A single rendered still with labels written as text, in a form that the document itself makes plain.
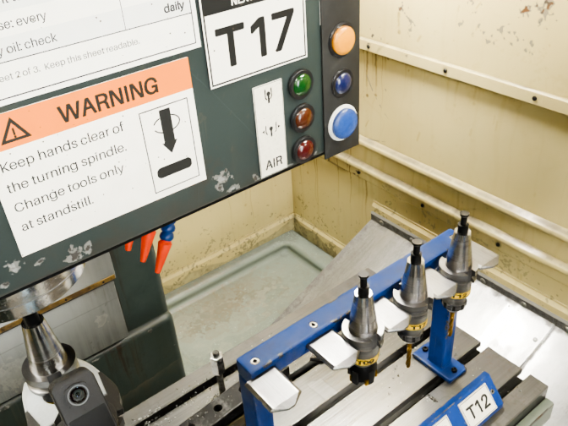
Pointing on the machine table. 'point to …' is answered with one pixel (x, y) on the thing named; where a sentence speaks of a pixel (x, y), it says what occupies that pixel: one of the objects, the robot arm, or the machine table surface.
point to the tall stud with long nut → (218, 368)
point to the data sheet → (86, 40)
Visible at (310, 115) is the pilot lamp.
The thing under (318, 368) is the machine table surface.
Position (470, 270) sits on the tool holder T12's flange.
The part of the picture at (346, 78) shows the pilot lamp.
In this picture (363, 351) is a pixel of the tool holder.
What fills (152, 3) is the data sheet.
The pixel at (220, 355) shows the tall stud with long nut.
